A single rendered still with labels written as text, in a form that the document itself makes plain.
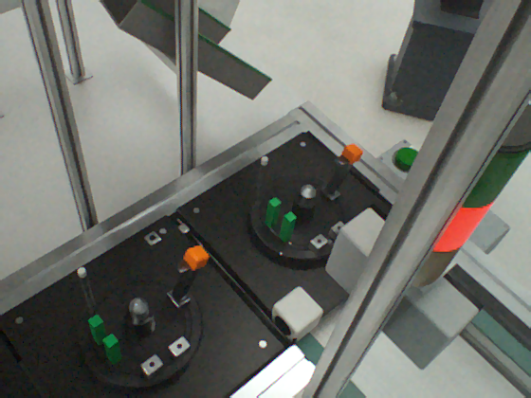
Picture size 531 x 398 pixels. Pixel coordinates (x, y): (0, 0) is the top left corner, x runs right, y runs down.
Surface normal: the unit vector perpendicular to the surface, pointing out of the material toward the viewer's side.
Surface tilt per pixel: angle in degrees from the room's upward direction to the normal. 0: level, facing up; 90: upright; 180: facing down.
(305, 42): 0
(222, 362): 0
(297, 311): 0
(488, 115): 90
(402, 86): 90
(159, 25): 90
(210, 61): 90
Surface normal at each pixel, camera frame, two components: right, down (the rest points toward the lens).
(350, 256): -0.74, 0.49
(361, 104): 0.11, -0.58
